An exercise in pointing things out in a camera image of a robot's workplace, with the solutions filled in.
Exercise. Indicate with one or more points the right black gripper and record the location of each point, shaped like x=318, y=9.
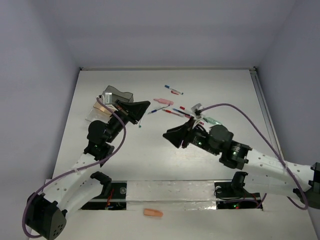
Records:
x=183, y=132

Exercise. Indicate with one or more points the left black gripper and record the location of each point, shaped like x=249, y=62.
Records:
x=135, y=110

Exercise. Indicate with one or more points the pink highlighter marker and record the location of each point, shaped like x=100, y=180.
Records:
x=163, y=101

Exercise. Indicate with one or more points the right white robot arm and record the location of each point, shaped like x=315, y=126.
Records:
x=255, y=172

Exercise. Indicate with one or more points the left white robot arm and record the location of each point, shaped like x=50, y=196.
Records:
x=48, y=209

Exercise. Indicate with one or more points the teal capped white pen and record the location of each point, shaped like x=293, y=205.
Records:
x=140, y=123

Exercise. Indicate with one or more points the blue ballpoint pen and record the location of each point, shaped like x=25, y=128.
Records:
x=155, y=110

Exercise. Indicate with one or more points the blue gel pen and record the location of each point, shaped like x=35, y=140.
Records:
x=182, y=113

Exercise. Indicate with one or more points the red gel pen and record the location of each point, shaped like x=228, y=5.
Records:
x=172, y=113

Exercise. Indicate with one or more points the green highlighter marker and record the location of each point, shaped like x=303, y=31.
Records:
x=211, y=121

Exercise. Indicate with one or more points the clear plastic container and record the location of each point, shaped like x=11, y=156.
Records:
x=97, y=115

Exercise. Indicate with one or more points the blue capped white pen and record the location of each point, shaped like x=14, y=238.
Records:
x=173, y=90

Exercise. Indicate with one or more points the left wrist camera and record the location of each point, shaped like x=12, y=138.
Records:
x=106, y=97

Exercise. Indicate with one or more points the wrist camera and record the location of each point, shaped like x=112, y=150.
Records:
x=106, y=97
x=198, y=116

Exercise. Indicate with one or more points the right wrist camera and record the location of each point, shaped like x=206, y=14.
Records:
x=198, y=116

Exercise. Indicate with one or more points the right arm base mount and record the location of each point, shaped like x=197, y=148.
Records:
x=231, y=195

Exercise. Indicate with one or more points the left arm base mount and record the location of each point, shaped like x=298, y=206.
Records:
x=112, y=196

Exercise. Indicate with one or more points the aluminium side rail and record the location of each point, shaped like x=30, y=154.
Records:
x=265, y=111

